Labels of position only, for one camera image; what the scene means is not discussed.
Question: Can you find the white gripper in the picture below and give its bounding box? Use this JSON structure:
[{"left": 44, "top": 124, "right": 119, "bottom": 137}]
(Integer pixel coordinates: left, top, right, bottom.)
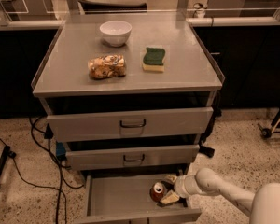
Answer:
[{"left": 160, "top": 175, "right": 200, "bottom": 205}]

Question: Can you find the red coke can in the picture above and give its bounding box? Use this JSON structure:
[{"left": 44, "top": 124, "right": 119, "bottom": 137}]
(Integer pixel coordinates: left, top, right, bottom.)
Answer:
[{"left": 149, "top": 182, "right": 165, "bottom": 203}]

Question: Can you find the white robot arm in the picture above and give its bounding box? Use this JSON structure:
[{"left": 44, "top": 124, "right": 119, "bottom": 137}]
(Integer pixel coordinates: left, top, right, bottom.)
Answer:
[{"left": 161, "top": 168, "right": 280, "bottom": 224}]

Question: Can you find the grey bottom drawer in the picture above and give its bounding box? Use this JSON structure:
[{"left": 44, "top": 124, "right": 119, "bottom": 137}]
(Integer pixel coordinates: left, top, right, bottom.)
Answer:
[{"left": 74, "top": 174, "right": 201, "bottom": 224}]

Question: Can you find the grey drawer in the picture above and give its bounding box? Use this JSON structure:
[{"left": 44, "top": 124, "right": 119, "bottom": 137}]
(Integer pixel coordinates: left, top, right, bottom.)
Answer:
[
  {"left": 66, "top": 145, "right": 199, "bottom": 171},
  {"left": 74, "top": 174, "right": 201, "bottom": 224},
  {"left": 47, "top": 107, "right": 213, "bottom": 142}
]

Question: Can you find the grey top drawer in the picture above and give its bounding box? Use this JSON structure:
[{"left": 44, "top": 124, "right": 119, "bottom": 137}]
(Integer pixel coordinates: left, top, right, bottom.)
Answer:
[{"left": 47, "top": 107, "right": 213, "bottom": 142}]

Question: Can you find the grey middle drawer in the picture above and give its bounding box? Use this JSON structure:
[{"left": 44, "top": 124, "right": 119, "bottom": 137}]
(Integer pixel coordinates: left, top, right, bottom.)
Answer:
[{"left": 66, "top": 145, "right": 199, "bottom": 171}]

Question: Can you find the grey drawer cabinet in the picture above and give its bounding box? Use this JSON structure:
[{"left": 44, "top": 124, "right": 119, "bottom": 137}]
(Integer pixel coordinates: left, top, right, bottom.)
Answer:
[{"left": 32, "top": 12, "right": 224, "bottom": 174}]

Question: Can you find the green and yellow sponge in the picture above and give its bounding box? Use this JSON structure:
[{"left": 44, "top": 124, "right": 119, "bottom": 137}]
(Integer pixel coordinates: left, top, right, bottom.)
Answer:
[{"left": 142, "top": 47, "right": 166, "bottom": 72}]

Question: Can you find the brown patterned chip bag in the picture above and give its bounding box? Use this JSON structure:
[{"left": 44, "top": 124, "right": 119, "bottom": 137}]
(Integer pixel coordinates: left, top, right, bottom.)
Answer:
[{"left": 88, "top": 54, "right": 126, "bottom": 79}]

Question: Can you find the white ceramic bowl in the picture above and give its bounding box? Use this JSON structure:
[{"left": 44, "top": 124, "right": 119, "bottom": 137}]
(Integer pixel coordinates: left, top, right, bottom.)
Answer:
[{"left": 100, "top": 21, "right": 132, "bottom": 47}]

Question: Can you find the white cup behind glass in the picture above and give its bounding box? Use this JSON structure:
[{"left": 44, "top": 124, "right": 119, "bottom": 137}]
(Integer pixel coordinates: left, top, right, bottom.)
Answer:
[{"left": 193, "top": 3, "right": 206, "bottom": 18}]

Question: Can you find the black floor cable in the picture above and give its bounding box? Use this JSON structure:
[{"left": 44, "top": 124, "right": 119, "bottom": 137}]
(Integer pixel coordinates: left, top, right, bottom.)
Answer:
[{"left": 0, "top": 117, "right": 85, "bottom": 224}]

